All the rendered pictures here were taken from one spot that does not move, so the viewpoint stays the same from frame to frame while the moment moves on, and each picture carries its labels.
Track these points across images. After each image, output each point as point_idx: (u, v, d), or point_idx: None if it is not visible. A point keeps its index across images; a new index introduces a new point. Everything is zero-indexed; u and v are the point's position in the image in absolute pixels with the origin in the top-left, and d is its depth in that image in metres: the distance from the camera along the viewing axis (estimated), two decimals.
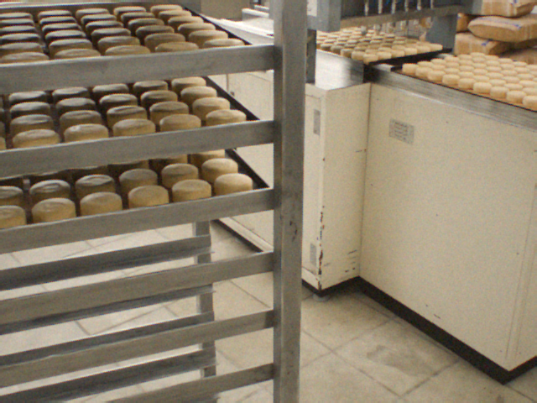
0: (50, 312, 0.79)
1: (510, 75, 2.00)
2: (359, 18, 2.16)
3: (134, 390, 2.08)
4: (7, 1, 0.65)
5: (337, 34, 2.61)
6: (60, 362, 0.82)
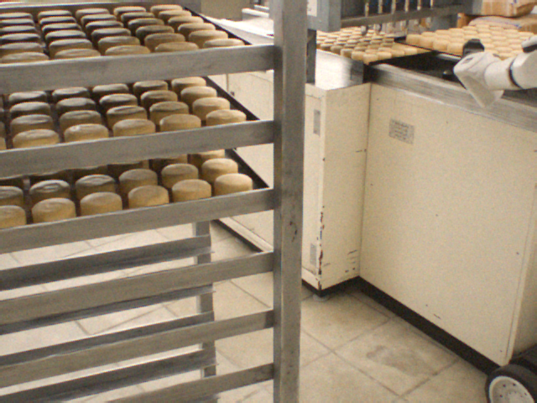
0: (50, 312, 0.79)
1: (516, 43, 1.95)
2: (359, 18, 2.16)
3: (134, 390, 2.08)
4: (7, 1, 0.65)
5: (337, 34, 2.61)
6: (60, 362, 0.82)
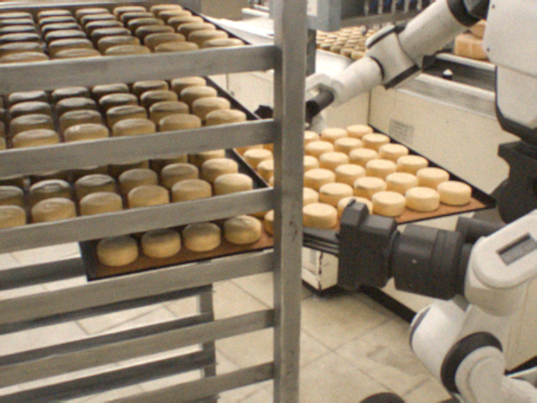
0: (51, 312, 0.79)
1: None
2: (359, 18, 2.16)
3: (134, 390, 2.08)
4: (8, 1, 0.65)
5: (337, 34, 2.61)
6: (61, 362, 0.83)
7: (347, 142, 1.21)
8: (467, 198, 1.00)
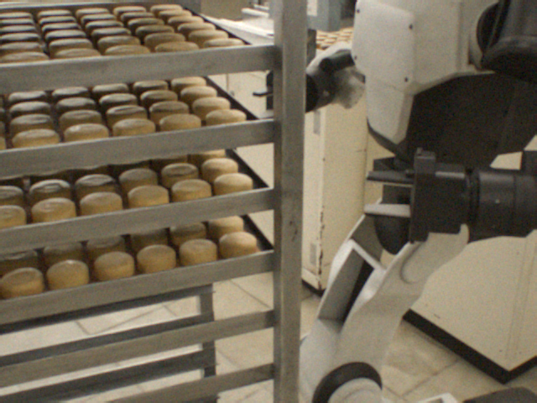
0: (51, 312, 0.79)
1: None
2: None
3: (134, 390, 2.08)
4: (8, 1, 0.65)
5: (337, 34, 2.61)
6: (61, 362, 0.83)
7: None
8: (249, 253, 0.90)
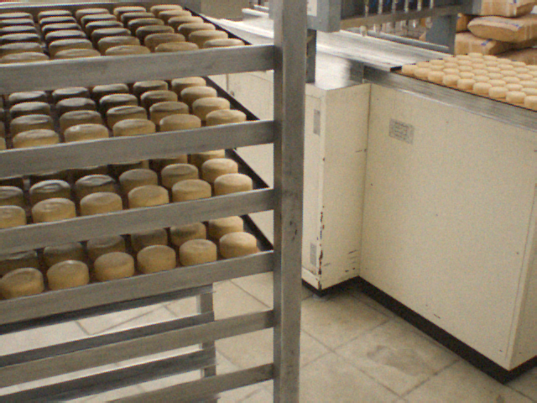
0: (51, 312, 0.79)
1: None
2: (359, 18, 2.16)
3: (134, 390, 2.08)
4: (8, 1, 0.65)
5: (480, 68, 2.08)
6: (61, 362, 0.83)
7: None
8: (249, 253, 0.90)
